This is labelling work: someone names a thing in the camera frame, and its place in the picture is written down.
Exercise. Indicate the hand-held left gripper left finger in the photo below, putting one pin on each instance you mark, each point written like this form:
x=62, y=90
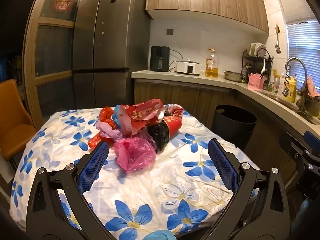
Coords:
x=93, y=165

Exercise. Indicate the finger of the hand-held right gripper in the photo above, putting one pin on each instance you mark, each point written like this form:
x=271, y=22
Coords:
x=312, y=138
x=290, y=143

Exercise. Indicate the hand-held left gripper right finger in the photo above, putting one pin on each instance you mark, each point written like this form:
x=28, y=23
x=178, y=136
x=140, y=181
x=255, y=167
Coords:
x=222, y=165

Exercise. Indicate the purple glove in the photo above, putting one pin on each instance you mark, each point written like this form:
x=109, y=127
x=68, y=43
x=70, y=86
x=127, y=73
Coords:
x=108, y=130

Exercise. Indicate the black trash bin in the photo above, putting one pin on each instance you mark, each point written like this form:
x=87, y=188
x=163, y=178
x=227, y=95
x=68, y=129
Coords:
x=232, y=127

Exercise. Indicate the pink plastic bag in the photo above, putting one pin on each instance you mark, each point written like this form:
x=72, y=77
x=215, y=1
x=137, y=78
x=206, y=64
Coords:
x=135, y=155

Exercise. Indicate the light blue plastic bag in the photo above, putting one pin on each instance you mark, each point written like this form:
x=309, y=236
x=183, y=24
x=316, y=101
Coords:
x=115, y=118

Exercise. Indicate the red paper cup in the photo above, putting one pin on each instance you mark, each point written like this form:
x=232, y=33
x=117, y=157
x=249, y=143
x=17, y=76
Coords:
x=173, y=127

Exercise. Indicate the black plastic bag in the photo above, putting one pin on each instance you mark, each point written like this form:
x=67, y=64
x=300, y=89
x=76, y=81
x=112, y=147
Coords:
x=157, y=135

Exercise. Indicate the large red printed plastic bag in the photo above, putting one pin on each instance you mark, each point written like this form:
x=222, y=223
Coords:
x=143, y=112

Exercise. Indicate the person's right hand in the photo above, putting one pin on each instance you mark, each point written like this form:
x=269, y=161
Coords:
x=305, y=212

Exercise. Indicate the person's left hand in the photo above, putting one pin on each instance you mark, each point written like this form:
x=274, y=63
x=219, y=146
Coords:
x=157, y=235

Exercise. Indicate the steel sink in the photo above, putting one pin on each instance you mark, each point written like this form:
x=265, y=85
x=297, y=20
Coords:
x=282, y=102

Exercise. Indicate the yellow dish soap bottle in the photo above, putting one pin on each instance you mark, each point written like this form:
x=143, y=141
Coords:
x=291, y=92

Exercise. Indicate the pink cloth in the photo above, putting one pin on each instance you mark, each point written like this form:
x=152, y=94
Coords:
x=312, y=87

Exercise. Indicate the green labelled can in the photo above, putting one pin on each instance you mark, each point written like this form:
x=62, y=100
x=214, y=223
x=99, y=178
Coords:
x=275, y=87

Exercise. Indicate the white plastic bottle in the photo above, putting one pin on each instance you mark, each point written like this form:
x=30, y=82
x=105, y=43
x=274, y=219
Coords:
x=281, y=85

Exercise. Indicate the blue floral tablecloth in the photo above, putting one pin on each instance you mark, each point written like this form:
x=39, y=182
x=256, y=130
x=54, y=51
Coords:
x=150, y=185

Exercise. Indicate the pink utensil holder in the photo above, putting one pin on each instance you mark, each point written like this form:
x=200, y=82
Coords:
x=255, y=83

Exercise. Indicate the steel faucet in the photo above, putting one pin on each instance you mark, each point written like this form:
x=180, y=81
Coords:
x=296, y=59

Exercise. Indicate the white spoon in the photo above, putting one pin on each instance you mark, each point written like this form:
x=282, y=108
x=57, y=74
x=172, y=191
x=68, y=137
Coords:
x=263, y=67

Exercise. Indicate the black chopsticks bundle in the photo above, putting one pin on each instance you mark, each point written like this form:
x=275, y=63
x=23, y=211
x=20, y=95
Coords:
x=270, y=61

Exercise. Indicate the steel basin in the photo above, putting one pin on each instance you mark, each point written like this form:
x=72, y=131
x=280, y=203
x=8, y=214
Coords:
x=233, y=76

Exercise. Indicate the black dish rack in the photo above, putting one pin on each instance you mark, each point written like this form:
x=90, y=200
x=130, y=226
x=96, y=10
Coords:
x=250, y=62

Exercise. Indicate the orange chair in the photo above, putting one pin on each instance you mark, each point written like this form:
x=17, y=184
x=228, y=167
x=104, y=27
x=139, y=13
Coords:
x=12, y=120

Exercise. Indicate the window blinds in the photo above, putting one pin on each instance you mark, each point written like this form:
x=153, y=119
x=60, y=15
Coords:
x=302, y=45

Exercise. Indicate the hanging metal spatula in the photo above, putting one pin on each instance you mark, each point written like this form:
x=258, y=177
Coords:
x=277, y=47

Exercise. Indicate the cooking oil bottle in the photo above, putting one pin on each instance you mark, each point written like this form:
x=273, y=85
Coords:
x=211, y=67

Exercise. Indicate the white plate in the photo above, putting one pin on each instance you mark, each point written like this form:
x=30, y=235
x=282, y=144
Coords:
x=261, y=48
x=250, y=48

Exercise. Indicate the white rice cooker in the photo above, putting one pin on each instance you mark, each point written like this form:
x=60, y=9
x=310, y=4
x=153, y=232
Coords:
x=188, y=68

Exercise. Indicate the wooden glass door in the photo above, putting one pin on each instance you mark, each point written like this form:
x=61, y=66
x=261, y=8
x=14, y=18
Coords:
x=53, y=52

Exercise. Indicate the grey refrigerator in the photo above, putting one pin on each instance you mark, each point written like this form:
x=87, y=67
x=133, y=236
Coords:
x=105, y=42

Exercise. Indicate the black air fryer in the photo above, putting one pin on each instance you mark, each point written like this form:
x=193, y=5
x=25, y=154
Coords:
x=160, y=57

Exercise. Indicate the colourful door sticker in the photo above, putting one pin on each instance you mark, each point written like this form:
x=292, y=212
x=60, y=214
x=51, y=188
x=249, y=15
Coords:
x=63, y=1

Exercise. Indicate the dark wall outlet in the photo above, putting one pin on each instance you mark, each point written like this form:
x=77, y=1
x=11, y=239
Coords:
x=169, y=31

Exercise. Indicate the wooden wall cabinets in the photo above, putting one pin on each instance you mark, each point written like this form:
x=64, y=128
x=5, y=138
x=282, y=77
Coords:
x=207, y=2

